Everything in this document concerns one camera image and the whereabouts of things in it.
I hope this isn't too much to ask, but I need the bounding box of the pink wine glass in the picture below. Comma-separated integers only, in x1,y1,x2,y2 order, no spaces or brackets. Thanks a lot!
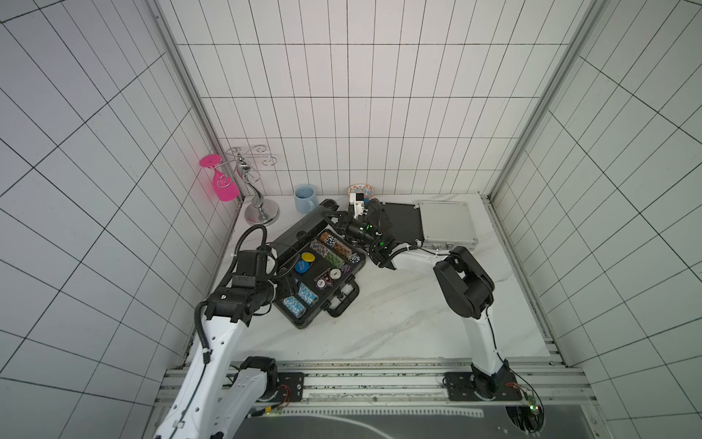
199,155,241,202

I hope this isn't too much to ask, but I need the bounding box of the silver poker case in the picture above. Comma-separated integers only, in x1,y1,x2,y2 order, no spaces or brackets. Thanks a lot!
419,201,479,252

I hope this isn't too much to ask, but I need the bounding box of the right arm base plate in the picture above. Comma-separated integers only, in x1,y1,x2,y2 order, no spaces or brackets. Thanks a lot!
442,371,524,402

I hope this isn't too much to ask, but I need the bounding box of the black poker case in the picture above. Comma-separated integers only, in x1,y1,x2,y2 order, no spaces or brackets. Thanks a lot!
270,199,366,329
382,202,424,247

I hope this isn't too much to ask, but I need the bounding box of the light blue mug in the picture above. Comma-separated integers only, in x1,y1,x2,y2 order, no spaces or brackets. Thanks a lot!
294,184,319,214

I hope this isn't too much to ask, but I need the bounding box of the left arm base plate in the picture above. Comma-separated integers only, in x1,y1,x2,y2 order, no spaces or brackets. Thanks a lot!
257,372,305,405

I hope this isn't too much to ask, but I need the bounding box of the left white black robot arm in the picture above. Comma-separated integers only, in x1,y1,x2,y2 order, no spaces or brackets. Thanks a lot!
154,225,297,438

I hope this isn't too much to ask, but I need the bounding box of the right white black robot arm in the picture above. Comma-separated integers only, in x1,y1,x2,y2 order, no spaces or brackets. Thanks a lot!
325,193,510,399

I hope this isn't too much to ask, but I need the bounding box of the silver wire glass holder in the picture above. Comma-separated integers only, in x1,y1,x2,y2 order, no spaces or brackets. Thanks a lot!
225,145,280,226

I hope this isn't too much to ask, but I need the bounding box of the blue round chip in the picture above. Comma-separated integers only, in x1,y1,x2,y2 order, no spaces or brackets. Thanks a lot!
294,260,310,274

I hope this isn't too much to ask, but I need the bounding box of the colourful patterned bowl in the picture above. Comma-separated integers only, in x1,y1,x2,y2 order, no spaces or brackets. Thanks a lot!
347,184,375,199

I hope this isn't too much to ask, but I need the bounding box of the aluminium mounting rail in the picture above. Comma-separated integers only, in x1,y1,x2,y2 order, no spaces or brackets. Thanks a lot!
155,360,596,410

